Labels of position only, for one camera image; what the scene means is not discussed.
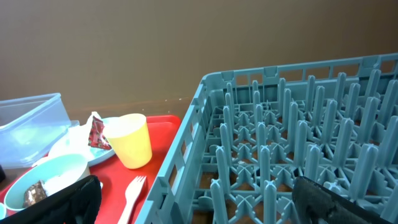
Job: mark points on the white plastic fork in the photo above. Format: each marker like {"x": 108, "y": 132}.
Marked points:
{"x": 132, "y": 193}

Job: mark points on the brown food scrap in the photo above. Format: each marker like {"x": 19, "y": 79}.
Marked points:
{"x": 34, "y": 194}

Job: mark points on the clear plastic bin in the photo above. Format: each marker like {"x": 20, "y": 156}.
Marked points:
{"x": 29, "y": 128}

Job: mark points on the small blue bowl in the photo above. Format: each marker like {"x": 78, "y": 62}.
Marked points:
{"x": 3, "y": 211}

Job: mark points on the pale green bowl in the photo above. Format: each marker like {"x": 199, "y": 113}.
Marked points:
{"x": 73, "y": 165}

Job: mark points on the white tissue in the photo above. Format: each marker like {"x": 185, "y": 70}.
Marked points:
{"x": 76, "y": 140}

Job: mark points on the black food waste tray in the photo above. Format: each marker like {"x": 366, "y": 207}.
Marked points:
{"x": 2, "y": 174}

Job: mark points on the light blue plate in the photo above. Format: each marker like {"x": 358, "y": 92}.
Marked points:
{"x": 100, "y": 156}

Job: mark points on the red snack wrapper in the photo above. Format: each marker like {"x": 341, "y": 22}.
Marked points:
{"x": 96, "y": 137}

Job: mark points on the yellow plastic cup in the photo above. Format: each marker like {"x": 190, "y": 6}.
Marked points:
{"x": 129, "y": 137}

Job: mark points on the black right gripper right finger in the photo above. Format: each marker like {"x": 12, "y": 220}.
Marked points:
{"x": 316, "y": 204}

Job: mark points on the red plastic tray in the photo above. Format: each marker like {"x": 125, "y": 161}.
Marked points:
{"x": 116, "y": 177}

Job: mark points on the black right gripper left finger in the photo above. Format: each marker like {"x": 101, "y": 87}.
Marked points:
{"x": 78, "y": 203}

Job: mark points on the white rice pile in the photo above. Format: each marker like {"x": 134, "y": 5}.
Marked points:
{"x": 57, "y": 183}

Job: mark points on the blue-grey dishwasher rack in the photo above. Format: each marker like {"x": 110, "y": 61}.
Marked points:
{"x": 248, "y": 134}

